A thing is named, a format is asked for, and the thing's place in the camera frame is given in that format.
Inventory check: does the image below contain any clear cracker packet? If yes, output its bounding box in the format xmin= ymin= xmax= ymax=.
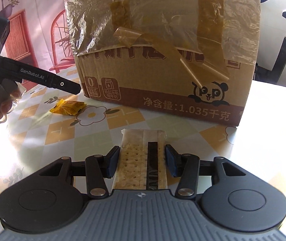
xmin=113 ymin=128 xmax=168 ymax=191

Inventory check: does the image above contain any checked floral tablecloth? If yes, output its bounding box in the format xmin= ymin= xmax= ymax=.
xmin=0 ymin=65 xmax=286 ymax=241

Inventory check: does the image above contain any printed room backdrop cloth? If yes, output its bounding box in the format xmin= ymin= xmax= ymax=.
xmin=0 ymin=0 xmax=83 ymax=73

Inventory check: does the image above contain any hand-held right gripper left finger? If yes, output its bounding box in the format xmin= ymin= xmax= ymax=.
xmin=35 ymin=146 xmax=121 ymax=198

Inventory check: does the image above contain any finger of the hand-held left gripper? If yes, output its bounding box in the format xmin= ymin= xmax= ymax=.
xmin=51 ymin=74 xmax=81 ymax=94

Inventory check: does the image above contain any small yellow candy packet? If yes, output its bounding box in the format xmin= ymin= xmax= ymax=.
xmin=50 ymin=99 xmax=87 ymax=116

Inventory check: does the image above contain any brown paper bag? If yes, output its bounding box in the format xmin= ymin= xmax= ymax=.
xmin=64 ymin=0 xmax=262 ymax=128

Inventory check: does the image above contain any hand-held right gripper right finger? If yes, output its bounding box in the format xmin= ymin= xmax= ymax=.
xmin=165 ymin=144 xmax=250 ymax=197

